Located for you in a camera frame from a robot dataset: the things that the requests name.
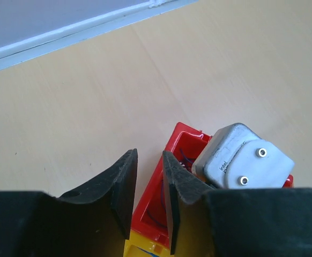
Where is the red plastic bin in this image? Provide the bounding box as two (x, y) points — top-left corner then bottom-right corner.
(132, 122), (293, 247)

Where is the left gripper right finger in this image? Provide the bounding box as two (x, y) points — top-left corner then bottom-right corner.
(162, 151), (312, 256)

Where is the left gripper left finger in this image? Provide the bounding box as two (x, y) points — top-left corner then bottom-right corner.
(0, 149), (138, 256)

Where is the yellow plastic bin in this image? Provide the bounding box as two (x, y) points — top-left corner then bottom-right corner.
(123, 230), (171, 257)

